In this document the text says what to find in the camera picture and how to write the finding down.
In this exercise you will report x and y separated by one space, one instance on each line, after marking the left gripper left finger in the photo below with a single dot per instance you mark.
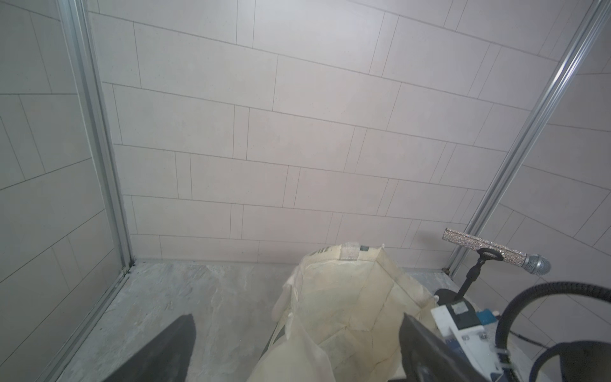
165 358

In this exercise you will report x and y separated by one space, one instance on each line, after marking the black microphone stand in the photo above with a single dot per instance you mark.
446 296

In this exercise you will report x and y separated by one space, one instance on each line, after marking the glitter microphone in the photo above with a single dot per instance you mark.
533 264

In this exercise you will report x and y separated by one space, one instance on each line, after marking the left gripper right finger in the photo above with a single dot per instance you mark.
426 358

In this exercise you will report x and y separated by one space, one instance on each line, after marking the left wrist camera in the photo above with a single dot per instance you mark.
462 331

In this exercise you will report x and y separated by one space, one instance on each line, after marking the floral canvas tote bag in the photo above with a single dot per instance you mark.
339 315

